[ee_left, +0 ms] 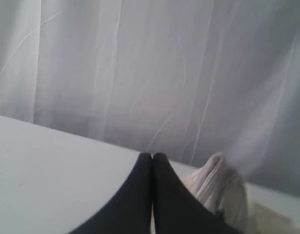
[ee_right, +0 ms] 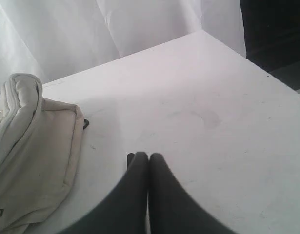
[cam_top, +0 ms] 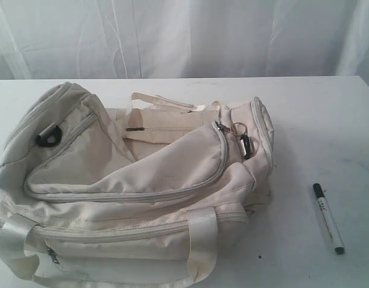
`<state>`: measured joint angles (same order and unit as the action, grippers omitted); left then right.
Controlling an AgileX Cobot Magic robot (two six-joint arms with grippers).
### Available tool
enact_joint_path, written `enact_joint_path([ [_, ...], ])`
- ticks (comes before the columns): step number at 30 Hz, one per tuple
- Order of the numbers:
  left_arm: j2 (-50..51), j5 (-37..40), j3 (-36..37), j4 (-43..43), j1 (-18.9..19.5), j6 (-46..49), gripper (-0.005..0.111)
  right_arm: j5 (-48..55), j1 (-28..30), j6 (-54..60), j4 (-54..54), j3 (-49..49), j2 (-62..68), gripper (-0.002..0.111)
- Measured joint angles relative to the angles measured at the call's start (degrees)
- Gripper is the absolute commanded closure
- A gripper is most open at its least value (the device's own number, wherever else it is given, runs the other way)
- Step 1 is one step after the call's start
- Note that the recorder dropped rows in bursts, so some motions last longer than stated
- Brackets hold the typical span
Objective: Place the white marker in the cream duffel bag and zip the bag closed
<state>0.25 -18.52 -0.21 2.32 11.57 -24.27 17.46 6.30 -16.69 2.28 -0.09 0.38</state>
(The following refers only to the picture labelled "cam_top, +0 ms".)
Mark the metal key ring zipper pull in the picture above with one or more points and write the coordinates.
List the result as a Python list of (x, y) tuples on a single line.
[(238, 129)]

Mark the cream white duffel bag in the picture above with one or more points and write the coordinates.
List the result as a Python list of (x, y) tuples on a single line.
[(79, 181)]

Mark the white marker black cap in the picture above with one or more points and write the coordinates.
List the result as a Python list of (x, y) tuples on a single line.
[(332, 228)]

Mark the white background curtain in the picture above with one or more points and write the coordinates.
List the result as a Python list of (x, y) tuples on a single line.
[(157, 39)]

